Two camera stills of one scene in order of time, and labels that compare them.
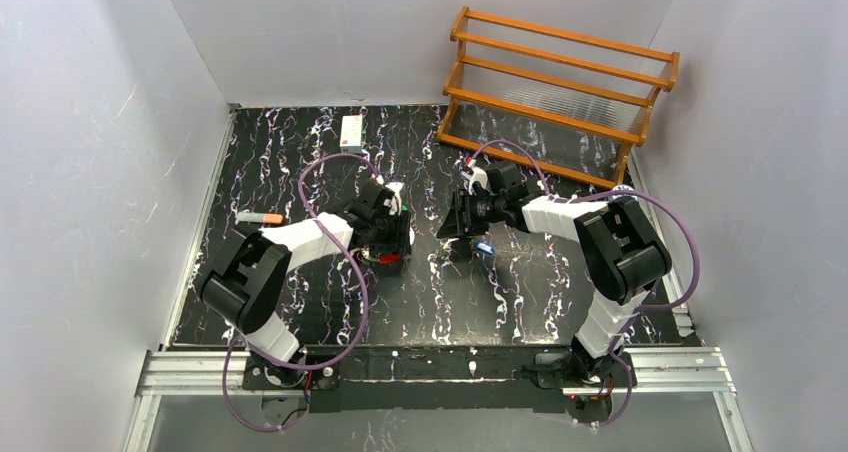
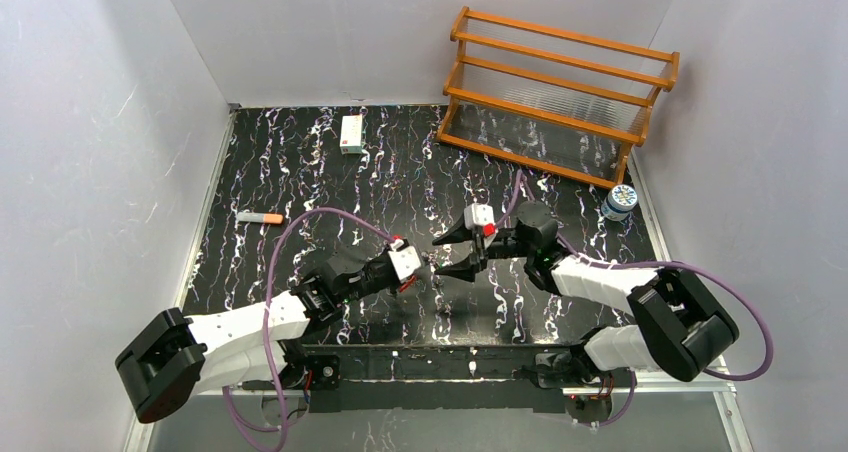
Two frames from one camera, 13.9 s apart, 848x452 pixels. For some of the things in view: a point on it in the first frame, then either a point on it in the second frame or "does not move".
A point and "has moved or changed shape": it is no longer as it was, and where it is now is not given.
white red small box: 351,133 does not move
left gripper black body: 395,238 → 416,273
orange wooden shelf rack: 555,98 does not move
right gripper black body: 469,213 → 481,250
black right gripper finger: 463,247 → 465,269
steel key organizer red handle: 389,258 has moved or changed shape
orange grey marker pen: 255,217 does not move
